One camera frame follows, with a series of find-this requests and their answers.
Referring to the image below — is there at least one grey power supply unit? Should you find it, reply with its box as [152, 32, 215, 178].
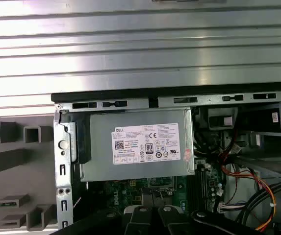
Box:
[80, 109, 196, 183]

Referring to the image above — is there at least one orange wire bundle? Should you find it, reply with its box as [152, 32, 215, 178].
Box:
[217, 149, 278, 232]

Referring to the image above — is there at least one RAM slot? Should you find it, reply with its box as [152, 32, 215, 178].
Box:
[194, 168, 201, 212]
[199, 168, 206, 212]
[188, 168, 195, 212]

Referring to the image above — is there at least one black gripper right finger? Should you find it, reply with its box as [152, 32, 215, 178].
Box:
[156, 205, 263, 235]

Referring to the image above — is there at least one green motherboard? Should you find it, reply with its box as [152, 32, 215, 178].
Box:
[71, 160, 227, 222]

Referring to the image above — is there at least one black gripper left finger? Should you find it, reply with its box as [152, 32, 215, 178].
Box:
[49, 205, 153, 235]

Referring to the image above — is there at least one grey parts rack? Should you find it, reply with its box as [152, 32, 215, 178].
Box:
[0, 115, 57, 232]

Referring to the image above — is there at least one black open PC case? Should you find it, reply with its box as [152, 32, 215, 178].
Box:
[51, 84, 281, 235]

